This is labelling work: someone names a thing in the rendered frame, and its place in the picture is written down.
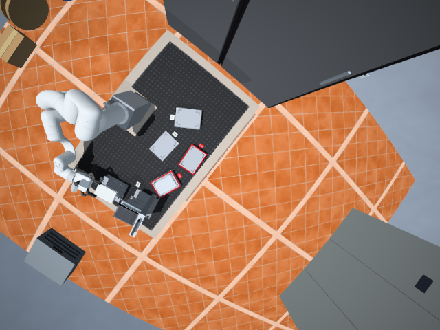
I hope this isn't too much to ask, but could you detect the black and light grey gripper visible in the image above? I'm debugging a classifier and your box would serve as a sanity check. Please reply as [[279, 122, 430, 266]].
[[71, 171, 102, 197]]

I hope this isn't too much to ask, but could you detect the black microplate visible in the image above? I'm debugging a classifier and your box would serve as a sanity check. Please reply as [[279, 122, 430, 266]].
[[114, 203, 139, 226]]

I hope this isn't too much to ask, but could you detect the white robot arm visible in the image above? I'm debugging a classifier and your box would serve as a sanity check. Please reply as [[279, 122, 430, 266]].
[[36, 89, 129, 182]]

